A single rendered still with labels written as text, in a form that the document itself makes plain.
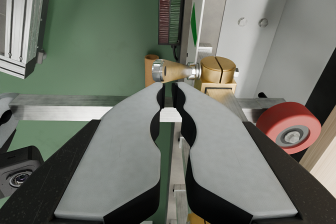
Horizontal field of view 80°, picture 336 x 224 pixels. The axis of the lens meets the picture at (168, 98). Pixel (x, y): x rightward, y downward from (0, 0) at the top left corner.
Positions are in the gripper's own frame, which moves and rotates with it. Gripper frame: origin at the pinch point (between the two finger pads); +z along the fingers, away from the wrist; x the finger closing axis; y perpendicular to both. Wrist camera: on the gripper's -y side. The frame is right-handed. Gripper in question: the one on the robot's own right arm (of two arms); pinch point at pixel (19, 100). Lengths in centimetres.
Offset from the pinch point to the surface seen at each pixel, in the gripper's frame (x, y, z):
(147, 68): 31, -16, 75
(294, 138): -0.2, -42.1, -8.2
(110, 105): -1.4, -15.5, -2.9
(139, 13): 3, -12, 83
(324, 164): 7, -51, -7
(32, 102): -1.4, -3.8, -2.5
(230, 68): -8.4, -32.5, -3.6
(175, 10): -12.3, -25.7, 12.7
